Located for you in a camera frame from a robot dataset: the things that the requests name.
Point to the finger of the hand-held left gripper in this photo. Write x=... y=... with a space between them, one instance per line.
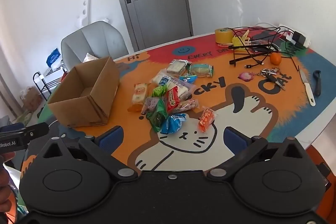
x=36 y=129

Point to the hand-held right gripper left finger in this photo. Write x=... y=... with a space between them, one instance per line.
x=111 y=138

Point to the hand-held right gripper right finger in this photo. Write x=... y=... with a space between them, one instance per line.
x=234 y=139

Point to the bright green snack packet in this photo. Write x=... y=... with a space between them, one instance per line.
x=158 y=91

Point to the pile of snack packets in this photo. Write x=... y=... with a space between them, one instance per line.
x=173 y=100

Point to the teal sandwich snack packet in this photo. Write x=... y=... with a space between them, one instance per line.
x=200 y=70

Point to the person's left hand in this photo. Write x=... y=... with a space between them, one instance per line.
x=4 y=187

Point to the printed cartoon table mat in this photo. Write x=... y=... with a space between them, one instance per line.
x=236 y=108

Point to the small brown cardboard box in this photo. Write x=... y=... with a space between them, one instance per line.
x=31 y=98

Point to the orange snack packet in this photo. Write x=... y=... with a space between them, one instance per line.
x=207 y=119

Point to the black shoe rack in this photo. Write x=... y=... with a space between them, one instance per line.
x=42 y=82

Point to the bunch of keys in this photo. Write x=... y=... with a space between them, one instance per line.
x=273 y=75

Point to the blue plastic bag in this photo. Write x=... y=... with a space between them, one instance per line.
x=53 y=57

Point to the white dotted pillow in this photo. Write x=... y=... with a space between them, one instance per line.
x=90 y=58

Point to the tangerine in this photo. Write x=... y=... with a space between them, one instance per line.
x=275 y=58

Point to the flat orange wrapper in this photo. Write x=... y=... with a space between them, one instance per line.
x=224 y=44

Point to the yellow crumpled plastic wrapper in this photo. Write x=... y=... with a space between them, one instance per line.
x=237 y=40

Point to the black peeler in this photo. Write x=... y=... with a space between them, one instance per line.
x=317 y=85

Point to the grey armchair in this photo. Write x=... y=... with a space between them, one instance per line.
x=99 y=37

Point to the yellow tape roll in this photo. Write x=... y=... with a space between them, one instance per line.
x=223 y=36

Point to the black charger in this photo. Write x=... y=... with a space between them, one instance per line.
x=298 y=37

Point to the white power strip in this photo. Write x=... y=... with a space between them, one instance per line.
x=307 y=43

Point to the grey door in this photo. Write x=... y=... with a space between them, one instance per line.
x=155 y=3

